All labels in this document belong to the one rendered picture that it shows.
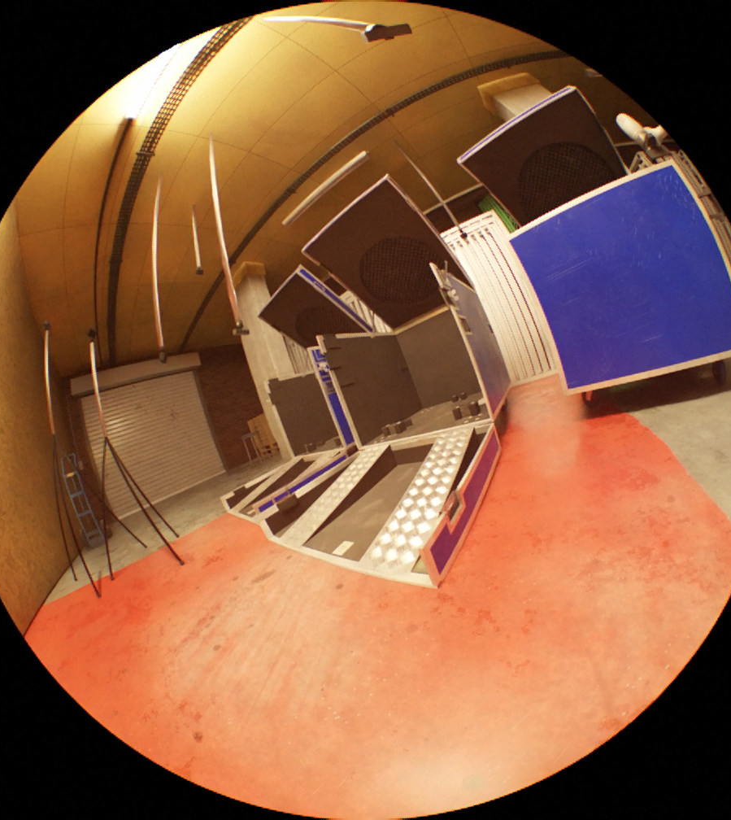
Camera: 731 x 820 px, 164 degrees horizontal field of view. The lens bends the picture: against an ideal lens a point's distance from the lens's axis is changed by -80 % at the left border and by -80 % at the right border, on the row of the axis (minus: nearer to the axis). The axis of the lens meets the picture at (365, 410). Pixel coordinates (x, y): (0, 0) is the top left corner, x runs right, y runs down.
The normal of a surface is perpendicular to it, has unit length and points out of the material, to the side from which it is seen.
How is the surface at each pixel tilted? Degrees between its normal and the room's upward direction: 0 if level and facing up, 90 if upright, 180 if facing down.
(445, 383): 90
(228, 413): 90
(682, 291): 90
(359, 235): 138
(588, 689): 0
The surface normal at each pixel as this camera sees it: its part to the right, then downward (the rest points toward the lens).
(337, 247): -0.14, 0.87
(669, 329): -0.78, 0.32
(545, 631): -0.35, -0.94
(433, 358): -0.60, 0.26
